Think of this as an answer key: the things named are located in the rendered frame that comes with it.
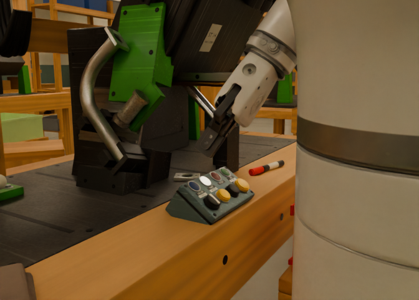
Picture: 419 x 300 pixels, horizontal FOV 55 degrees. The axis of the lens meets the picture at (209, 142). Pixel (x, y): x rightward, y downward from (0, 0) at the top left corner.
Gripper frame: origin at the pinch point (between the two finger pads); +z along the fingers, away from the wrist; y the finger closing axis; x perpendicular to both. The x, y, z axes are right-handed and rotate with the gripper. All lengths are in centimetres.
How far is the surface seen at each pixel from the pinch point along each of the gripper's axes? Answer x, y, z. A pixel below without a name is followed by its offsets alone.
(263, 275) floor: -22, 170, 53
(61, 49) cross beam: 63, 36, 6
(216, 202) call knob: -6.5, 0.2, 7.0
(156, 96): 17.5, 11.0, -0.7
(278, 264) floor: -25, 184, 46
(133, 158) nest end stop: 13.4, 9.1, 11.6
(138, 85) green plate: 23.2, 12.6, -0.1
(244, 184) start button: -7.1, 9.9, 3.1
